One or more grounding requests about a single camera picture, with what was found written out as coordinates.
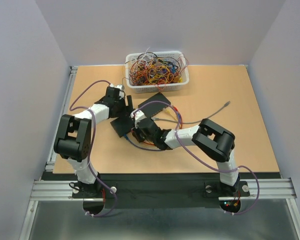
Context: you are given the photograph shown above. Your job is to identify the black network switch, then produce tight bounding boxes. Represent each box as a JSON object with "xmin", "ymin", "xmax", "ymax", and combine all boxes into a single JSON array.
[
  {"xmin": 109, "ymin": 108, "xmax": 135, "ymax": 138},
  {"xmin": 138, "ymin": 92, "xmax": 171, "ymax": 118}
]

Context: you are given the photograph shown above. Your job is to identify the blue ethernet cable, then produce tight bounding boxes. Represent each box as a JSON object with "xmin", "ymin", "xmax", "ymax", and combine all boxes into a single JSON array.
[{"xmin": 123, "ymin": 134, "xmax": 163, "ymax": 152}]

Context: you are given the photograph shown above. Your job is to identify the yellow ethernet cable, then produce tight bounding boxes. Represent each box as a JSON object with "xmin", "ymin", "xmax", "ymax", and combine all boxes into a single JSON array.
[{"xmin": 164, "ymin": 107, "xmax": 182, "ymax": 126}]

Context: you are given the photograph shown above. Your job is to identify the grey ethernet cable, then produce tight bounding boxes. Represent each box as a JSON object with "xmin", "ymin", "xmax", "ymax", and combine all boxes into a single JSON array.
[{"xmin": 153, "ymin": 100, "xmax": 231, "ymax": 125}]

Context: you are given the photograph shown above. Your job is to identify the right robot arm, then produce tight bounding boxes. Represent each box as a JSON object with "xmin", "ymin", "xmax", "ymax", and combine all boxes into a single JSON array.
[{"xmin": 134, "ymin": 117, "xmax": 240, "ymax": 195}]

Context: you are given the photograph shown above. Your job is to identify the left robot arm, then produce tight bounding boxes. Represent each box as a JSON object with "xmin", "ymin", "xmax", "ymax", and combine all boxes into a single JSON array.
[{"xmin": 53, "ymin": 84, "xmax": 129, "ymax": 197}]

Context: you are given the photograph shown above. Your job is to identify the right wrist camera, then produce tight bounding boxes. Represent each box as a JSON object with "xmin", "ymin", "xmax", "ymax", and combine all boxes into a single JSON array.
[{"xmin": 130, "ymin": 109, "xmax": 147, "ymax": 125}]

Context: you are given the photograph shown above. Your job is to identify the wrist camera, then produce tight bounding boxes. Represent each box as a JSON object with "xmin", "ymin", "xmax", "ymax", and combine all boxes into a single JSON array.
[
  {"xmin": 130, "ymin": 109, "xmax": 147, "ymax": 125},
  {"xmin": 109, "ymin": 83, "xmax": 125, "ymax": 97}
]

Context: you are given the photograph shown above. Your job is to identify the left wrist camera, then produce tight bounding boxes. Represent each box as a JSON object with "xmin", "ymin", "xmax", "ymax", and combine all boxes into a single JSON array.
[{"xmin": 109, "ymin": 83, "xmax": 125, "ymax": 97}]

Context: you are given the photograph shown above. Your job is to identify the tangled coloured wires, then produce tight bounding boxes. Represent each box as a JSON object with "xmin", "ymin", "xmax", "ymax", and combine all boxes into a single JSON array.
[{"xmin": 116, "ymin": 46, "xmax": 190, "ymax": 92}]

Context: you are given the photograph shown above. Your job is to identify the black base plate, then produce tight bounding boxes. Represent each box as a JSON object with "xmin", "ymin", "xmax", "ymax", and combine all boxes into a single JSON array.
[{"xmin": 72, "ymin": 173, "xmax": 250, "ymax": 213}]

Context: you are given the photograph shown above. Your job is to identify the left side aluminium rail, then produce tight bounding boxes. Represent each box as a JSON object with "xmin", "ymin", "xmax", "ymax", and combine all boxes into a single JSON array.
[{"xmin": 44, "ymin": 66, "xmax": 78, "ymax": 172}]

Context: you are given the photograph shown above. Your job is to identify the aluminium frame rail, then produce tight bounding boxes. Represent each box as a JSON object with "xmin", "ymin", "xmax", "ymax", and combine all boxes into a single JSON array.
[{"xmin": 20, "ymin": 173, "xmax": 300, "ymax": 240}]

